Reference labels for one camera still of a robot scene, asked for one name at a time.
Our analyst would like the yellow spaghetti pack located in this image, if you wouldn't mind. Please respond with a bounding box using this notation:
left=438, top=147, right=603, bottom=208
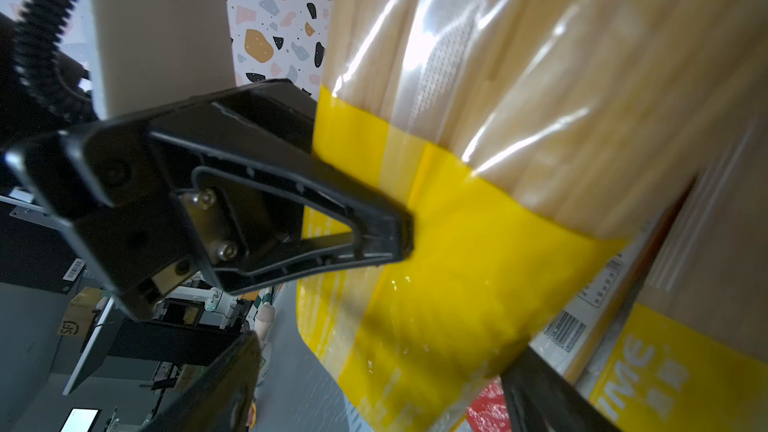
left=589, top=121, right=767, bottom=431
left=297, top=0, right=767, bottom=431

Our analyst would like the red spaghetti pack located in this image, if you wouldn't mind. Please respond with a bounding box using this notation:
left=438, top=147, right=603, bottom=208
left=456, top=209, right=675, bottom=431

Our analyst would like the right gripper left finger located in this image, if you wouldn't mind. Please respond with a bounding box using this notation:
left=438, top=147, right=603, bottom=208
left=142, top=331, right=261, bottom=432

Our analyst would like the yellow spaghetti pack bottom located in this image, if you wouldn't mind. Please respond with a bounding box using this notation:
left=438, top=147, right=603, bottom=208
left=589, top=121, right=767, bottom=431

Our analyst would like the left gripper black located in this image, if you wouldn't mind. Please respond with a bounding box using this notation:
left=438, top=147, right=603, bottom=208
left=5, top=120, right=199, bottom=321

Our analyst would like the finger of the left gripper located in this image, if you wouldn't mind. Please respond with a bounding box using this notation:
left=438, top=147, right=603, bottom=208
left=147, top=79, right=414, bottom=293

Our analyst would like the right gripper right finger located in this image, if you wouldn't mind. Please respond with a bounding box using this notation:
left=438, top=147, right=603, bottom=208
left=500, top=347, right=620, bottom=432

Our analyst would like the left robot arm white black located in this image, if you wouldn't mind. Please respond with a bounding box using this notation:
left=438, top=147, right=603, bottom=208
left=4, top=0, right=413, bottom=321

